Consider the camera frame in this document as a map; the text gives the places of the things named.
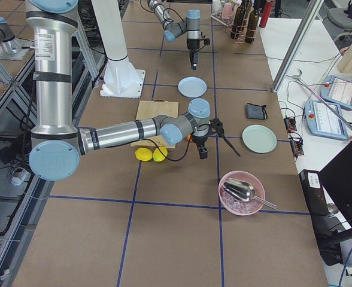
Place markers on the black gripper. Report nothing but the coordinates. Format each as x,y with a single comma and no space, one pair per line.
193,45
200,139

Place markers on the light blue plate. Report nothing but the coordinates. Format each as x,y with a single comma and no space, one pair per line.
192,87

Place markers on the light green plate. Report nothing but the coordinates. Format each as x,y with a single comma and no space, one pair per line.
259,139

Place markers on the lower yellow lemon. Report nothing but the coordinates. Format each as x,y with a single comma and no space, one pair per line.
160,154

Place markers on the yellow lemon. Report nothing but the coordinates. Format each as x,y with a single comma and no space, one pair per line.
144,154
160,154

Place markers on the dark wine bottle upper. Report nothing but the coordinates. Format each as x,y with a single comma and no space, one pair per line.
237,22

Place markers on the dark wine bottle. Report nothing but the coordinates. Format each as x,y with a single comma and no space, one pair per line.
237,22
252,22

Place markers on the metal scoop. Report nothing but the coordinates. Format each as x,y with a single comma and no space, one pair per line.
245,192

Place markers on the pink cup on rack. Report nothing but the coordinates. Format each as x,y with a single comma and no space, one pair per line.
226,12

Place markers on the upper yellow lemon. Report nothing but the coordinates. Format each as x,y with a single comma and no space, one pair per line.
144,154

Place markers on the folded grey cloth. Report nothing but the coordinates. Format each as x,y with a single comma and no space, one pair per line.
256,112

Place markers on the pink bowl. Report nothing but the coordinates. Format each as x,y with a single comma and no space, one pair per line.
238,207

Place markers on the dark wine bottle lower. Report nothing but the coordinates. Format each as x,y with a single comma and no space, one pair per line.
252,22

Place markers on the bamboo cutting board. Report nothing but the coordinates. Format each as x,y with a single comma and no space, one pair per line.
148,109

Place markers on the red bottle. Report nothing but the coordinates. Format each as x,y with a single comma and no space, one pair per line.
266,12

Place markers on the black power strip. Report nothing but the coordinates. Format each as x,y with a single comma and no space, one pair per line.
295,139

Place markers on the black desktop box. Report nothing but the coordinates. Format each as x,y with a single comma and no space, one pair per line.
314,194

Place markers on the near teach pendant tablet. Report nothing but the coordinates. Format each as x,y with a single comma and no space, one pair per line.
321,121

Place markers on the teach pendant tablet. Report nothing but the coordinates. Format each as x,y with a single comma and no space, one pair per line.
337,90
321,121

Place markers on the black computer monitor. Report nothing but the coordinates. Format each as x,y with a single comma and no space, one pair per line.
336,178

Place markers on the far teach pendant tablet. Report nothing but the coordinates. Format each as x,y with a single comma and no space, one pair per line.
337,90

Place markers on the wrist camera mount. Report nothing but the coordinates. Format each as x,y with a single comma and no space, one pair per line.
205,40
216,128

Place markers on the white wire cup rack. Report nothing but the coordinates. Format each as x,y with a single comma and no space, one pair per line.
216,8

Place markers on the copper wire bottle rack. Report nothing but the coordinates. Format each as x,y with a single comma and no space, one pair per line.
244,28

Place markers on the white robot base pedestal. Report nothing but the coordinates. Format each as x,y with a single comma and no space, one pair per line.
121,79

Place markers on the aluminium frame post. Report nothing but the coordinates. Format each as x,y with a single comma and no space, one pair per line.
301,32

